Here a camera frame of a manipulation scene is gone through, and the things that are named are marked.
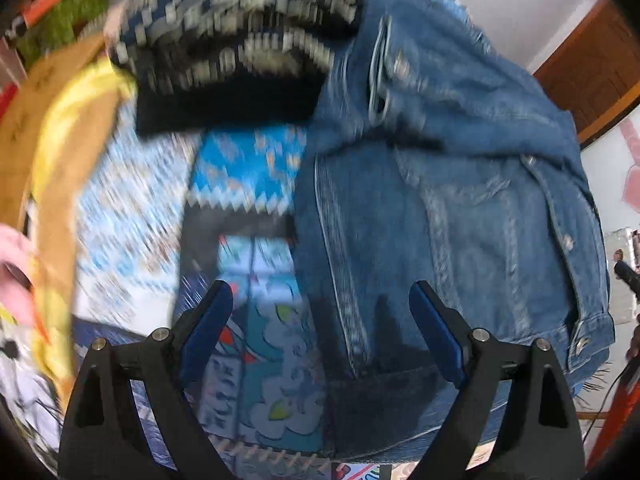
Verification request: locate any yellow orange garment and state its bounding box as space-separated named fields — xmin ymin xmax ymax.
xmin=1 ymin=34 xmax=134 ymax=406

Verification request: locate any pink garment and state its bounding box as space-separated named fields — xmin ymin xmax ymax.
xmin=0 ymin=224 xmax=36 ymax=328

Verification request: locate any green storage box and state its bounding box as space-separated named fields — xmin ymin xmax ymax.
xmin=12 ymin=0 xmax=108 ymax=70

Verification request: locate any blue denim jacket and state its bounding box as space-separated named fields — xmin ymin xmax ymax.
xmin=293 ymin=0 xmax=614 ymax=463

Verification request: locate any black patterned folded sweater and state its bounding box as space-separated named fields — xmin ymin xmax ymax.
xmin=110 ymin=0 xmax=361 ymax=138

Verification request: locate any blue patchwork bedspread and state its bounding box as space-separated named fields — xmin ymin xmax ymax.
xmin=0 ymin=98 xmax=501 ymax=480

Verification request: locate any brown wooden wardrobe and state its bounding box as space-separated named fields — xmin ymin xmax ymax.
xmin=534 ymin=0 xmax=639 ymax=148

